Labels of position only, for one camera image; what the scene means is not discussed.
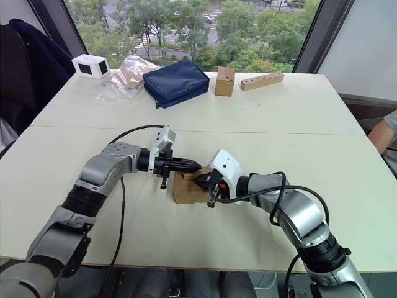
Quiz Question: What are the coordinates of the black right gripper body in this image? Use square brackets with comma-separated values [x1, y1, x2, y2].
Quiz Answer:
[206, 169, 226, 209]

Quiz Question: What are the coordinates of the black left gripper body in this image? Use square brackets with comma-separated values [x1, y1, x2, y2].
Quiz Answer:
[153, 148, 181, 191]

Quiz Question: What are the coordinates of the small cardboard box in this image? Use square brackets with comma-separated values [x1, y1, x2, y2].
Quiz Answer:
[172, 166, 215, 205]

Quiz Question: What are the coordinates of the closed brown cardboard box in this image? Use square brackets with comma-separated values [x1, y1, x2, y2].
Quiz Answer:
[214, 65, 236, 97]

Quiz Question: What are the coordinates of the white box with black panels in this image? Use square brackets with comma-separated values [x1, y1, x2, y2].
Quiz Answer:
[71, 53, 112, 81]

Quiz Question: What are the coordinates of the navy blue fabric pouch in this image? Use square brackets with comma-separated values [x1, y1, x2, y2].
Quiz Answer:
[142, 58, 211, 110]

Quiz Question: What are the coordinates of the clear plastic bag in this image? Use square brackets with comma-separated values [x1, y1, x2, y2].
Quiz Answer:
[94, 56, 163, 105]

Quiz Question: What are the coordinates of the wooden block with holes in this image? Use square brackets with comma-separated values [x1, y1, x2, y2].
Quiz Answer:
[240, 71, 285, 92]

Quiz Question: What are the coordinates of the dark blue jacket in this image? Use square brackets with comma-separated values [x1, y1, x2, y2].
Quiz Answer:
[0, 18, 77, 136]

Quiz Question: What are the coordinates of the person in grey shirt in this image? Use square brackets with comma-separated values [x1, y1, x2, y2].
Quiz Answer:
[381, 109, 397, 180]

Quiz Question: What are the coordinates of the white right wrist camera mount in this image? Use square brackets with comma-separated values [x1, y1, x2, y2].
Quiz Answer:
[208, 148, 250, 206]

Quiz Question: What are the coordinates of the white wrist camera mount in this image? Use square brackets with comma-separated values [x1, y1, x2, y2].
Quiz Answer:
[148, 125, 177, 178]
[208, 148, 250, 206]

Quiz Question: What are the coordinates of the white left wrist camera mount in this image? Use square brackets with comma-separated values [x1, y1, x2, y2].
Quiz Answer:
[148, 125, 177, 178]

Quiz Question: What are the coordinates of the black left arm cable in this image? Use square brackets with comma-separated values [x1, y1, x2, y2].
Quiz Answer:
[99, 124, 169, 292]

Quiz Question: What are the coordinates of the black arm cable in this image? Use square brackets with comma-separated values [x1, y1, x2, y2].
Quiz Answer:
[207, 171, 330, 298]
[99, 124, 169, 292]

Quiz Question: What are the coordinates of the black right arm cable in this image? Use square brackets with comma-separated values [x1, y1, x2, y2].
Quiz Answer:
[207, 171, 330, 298]

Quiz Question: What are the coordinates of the thin white cable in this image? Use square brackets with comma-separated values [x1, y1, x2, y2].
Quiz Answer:
[254, 272, 280, 290]

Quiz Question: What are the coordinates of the dark window frame post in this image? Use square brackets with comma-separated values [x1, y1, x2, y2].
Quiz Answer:
[292, 0, 335, 74]
[27, 0, 90, 58]

